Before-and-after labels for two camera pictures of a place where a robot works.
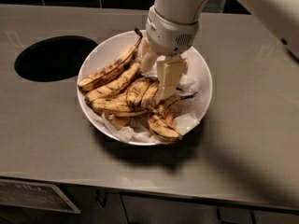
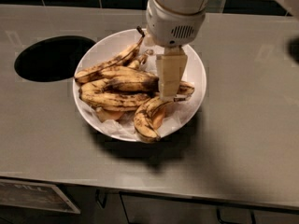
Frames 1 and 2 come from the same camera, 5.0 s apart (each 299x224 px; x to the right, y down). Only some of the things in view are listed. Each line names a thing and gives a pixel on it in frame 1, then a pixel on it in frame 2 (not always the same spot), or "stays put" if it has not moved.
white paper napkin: [137, 130] -> [176, 111]
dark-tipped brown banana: [149, 99] -> [140, 83]
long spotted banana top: [115, 65] -> [121, 60]
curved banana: [160, 119] -> [149, 115]
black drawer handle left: [101, 196] stays put
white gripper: [168, 35] stays put
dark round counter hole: [52, 58] stays put
